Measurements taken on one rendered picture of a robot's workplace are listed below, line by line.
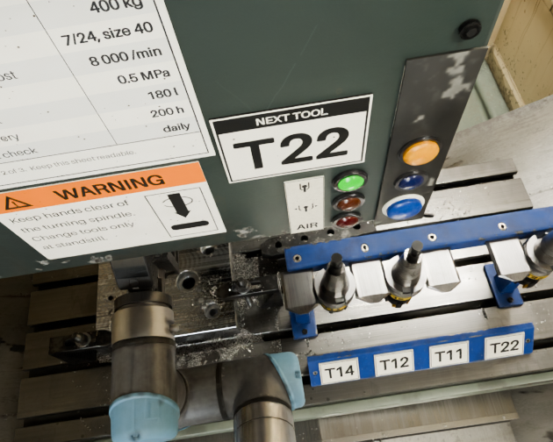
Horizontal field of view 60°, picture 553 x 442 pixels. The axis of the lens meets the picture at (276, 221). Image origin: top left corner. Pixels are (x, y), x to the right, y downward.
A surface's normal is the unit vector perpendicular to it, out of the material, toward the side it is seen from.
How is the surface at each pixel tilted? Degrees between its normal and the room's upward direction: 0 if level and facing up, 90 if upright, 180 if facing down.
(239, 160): 90
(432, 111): 90
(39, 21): 90
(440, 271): 0
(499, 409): 7
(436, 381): 0
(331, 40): 90
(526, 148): 24
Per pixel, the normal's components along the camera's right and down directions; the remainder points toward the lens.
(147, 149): 0.13, 0.87
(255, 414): -0.22, -0.80
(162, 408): 0.71, -0.36
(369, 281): -0.08, -0.46
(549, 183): -0.47, -0.36
